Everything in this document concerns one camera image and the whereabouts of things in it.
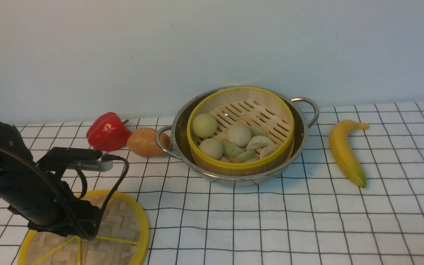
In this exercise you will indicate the white bun lower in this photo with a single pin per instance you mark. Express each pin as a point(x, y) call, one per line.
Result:
point(212, 148)

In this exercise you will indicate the white dumpling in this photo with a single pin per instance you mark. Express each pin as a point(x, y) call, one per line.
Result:
point(268, 150)
point(258, 142)

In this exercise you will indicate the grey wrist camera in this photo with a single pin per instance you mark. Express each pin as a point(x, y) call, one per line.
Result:
point(91, 165)

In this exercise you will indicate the bamboo steamer lid yellow rim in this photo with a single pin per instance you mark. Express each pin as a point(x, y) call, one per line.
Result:
point(123, 239)

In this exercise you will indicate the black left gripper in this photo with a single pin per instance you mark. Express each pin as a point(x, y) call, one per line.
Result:
point(50, 206)

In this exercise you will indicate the yellow banana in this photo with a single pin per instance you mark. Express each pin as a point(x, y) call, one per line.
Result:
point(342, 152)

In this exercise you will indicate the green dumpling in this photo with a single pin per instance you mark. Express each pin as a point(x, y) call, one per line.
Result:
point(245, 156)
point(230, 150)

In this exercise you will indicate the white dumpling upper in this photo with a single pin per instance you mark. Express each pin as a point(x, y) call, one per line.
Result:
point(258, 142)

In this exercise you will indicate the brown potato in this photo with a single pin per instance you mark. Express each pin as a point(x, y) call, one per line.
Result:
point(142, 142)

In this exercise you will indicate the bamboo steamer basket yellow rim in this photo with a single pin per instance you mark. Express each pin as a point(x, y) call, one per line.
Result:
point(250, 106)

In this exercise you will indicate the green round bun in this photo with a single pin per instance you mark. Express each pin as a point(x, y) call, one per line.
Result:
point(204, 125)

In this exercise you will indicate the white dumpling right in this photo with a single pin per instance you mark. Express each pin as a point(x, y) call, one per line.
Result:
point(268, 150)

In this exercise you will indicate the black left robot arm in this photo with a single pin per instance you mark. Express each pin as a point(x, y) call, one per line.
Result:
point(17, 164)

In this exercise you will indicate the green dumpling left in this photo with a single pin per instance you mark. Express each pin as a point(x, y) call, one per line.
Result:
point(230, 150)

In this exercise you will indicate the red bell pepper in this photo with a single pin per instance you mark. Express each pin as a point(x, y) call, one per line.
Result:
point(108, 133)

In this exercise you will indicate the green dumpling lower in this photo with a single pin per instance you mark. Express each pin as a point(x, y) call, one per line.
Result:
point(245, 156)

